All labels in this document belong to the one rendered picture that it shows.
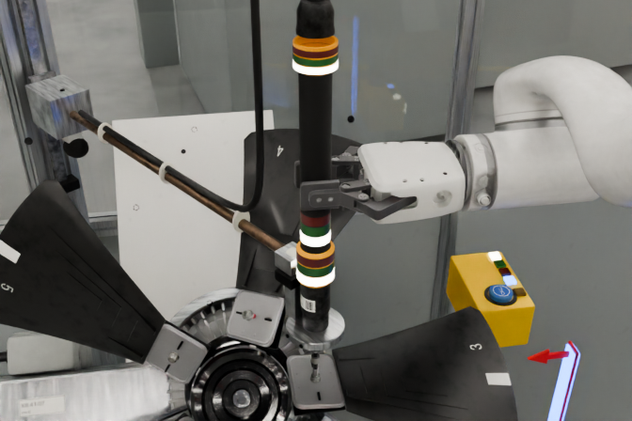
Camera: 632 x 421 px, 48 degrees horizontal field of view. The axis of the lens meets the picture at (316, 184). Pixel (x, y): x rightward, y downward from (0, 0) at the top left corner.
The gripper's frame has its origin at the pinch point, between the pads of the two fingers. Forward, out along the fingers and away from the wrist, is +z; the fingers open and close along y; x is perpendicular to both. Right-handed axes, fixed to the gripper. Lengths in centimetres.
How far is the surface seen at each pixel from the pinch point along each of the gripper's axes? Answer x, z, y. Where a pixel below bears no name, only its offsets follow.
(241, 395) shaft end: -24.9, 9.4, -5.1
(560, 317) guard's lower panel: -90, -79, 70
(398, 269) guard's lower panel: -69, -32, 70
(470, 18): -6, -43, 70
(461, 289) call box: -43, -31, 30
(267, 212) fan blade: -13.5, 4.0, 15.7
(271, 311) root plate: -20.6, 4.8, 4.1
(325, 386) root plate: -29.0, -1.3, -1.5
